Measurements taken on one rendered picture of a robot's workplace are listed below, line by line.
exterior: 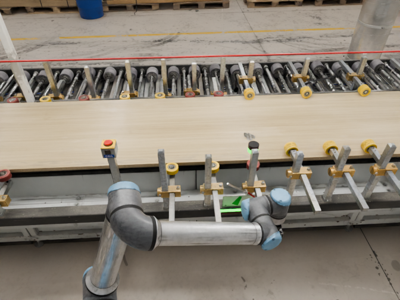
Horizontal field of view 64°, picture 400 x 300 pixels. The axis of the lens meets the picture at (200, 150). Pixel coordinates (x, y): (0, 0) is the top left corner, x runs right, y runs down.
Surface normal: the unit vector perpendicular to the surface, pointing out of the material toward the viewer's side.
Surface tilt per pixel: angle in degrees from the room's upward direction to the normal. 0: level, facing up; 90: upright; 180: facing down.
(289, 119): 0
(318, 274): 0
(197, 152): 0
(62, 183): 90
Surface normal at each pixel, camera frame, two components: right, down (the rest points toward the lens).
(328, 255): 0.00, -0.75
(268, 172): 0.06, 0.66
